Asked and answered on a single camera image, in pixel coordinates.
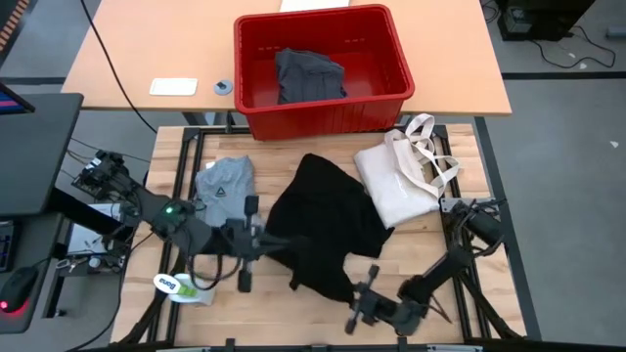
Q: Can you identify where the white electronics board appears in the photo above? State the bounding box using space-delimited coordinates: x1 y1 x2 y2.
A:
65 202 136 275

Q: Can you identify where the black computer tower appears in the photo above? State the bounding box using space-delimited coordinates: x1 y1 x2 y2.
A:
496 0 596 42

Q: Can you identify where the grey t-shirt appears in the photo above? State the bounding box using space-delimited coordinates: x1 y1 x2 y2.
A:
194 154 268 231

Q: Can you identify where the white flat rectangular device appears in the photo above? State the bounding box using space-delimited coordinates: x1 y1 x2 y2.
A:
148 76 200 98

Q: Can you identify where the black garment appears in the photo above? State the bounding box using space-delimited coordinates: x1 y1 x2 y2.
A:
263 153 395 304

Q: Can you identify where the black side desk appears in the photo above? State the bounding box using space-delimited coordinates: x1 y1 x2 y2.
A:
0 92 85 217

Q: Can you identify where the white paper sheet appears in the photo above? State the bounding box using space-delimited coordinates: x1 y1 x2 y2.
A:
279 0 352 14

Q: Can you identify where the monitor with coloured screen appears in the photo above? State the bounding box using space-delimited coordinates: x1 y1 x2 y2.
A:
0 81 36 116

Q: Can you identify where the black computer mouse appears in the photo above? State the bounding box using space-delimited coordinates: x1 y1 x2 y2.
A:
0 265 40 315

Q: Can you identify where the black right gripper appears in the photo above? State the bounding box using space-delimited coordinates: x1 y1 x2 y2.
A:
344 265 426 337

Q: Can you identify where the beige canvas tote bag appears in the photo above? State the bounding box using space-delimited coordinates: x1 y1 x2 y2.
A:
352 112 462 231

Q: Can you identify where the dark grey garment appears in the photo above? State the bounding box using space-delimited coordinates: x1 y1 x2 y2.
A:
274 46 349 106

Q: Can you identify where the black device with orange stripes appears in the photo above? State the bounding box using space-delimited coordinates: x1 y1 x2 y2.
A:
0 0 31 53

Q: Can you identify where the black keyboard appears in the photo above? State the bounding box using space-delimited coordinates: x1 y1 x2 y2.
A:
0 219 19 273

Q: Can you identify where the red plastic laundry bin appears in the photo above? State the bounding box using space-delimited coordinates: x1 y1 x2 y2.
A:
232 3 418 143

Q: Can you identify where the tan wooden desk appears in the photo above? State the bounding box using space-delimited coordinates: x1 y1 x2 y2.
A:
61 0 513 117

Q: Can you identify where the black aluminium table frame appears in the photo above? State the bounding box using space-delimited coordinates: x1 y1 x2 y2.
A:
110 124 528 352

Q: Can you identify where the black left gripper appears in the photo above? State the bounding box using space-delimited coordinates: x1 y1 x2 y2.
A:
219 196 300 258

